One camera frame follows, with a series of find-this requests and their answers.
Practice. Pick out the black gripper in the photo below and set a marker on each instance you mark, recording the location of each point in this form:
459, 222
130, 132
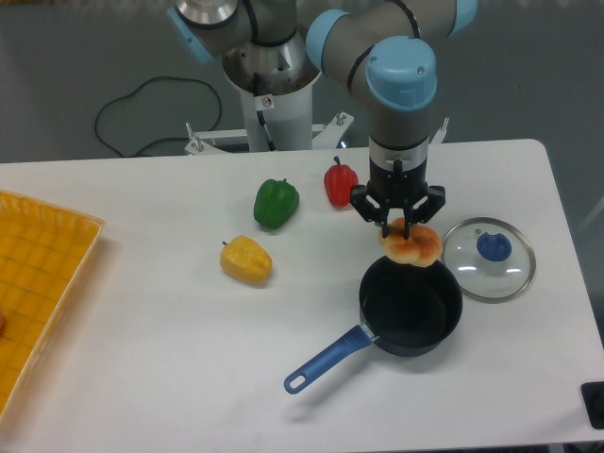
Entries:
387, 188

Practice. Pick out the round golden bread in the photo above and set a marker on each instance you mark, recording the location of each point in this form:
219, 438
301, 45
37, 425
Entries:
421, 249

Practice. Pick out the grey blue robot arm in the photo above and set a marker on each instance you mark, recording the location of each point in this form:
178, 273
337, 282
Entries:
262, 46

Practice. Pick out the red bell pepper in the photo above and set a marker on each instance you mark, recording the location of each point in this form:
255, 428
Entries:
338, 181

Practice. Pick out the glass lid blue knob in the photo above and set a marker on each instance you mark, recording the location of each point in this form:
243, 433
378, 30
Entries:
491, 259

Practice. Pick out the green bell pepper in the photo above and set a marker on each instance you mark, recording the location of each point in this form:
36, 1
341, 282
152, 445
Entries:
275, 204

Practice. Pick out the yellow bell pepper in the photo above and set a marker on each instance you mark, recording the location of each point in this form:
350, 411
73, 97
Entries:
245, 260

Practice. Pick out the black device table corner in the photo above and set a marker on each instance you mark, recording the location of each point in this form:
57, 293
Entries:
592, 394

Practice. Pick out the yellow plastic basket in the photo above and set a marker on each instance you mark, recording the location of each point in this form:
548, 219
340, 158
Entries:
44, 248

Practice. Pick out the black pot blue handle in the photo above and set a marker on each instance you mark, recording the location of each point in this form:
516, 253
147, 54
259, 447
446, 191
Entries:
405, 310

